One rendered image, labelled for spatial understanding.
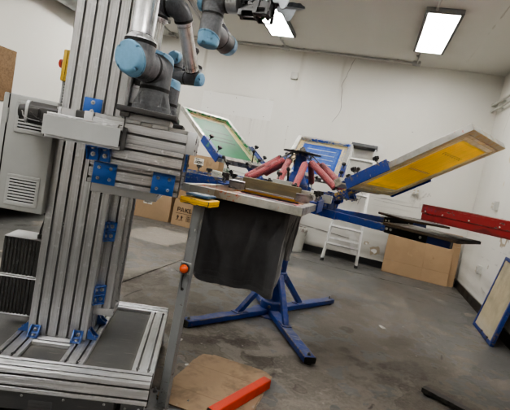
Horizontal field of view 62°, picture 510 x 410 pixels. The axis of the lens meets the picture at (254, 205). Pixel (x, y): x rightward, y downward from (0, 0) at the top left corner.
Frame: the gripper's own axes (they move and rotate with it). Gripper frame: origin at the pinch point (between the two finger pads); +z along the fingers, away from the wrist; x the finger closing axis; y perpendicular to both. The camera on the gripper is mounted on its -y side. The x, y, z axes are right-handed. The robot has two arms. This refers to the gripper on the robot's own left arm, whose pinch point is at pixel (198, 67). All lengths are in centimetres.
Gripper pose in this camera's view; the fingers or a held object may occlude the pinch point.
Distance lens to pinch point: 286.1
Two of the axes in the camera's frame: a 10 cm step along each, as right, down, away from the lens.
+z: 2.7, -0.7, 9.6
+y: -3.1, 9.4, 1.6
